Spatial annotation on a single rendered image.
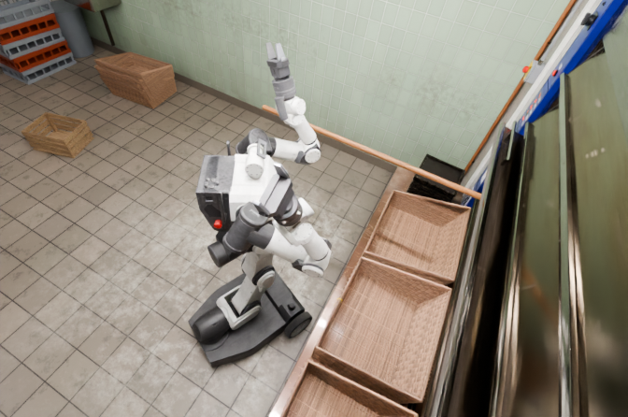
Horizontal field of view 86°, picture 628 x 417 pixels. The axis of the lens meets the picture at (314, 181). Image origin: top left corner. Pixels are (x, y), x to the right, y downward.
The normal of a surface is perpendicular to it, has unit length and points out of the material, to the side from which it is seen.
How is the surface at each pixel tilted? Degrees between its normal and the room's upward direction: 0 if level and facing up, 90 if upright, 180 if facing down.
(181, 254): 0
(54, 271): 0
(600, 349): 70
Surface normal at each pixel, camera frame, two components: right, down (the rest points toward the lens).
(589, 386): -0.79, -0.62
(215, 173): 0.11, -0.67
